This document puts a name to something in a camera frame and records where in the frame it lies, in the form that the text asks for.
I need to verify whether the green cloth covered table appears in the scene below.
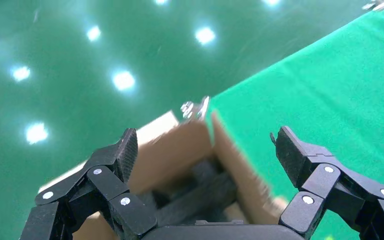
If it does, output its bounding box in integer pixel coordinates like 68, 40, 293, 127
207, 1, 384, 240

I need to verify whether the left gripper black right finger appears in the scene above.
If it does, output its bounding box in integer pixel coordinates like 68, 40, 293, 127
269, 125, 384, 240

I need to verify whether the black foam insert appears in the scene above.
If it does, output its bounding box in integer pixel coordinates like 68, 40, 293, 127
135, 160, 239, 227

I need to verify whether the silver cloth clamp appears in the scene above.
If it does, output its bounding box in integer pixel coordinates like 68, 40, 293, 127
361, 0, 384, 11
180, 95, 211, 122

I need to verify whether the large open cardboard carton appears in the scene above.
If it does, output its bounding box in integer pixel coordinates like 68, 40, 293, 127
37, 110, 290, 240

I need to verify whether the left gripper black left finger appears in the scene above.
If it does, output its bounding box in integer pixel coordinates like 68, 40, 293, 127
20, 128, 159, 240

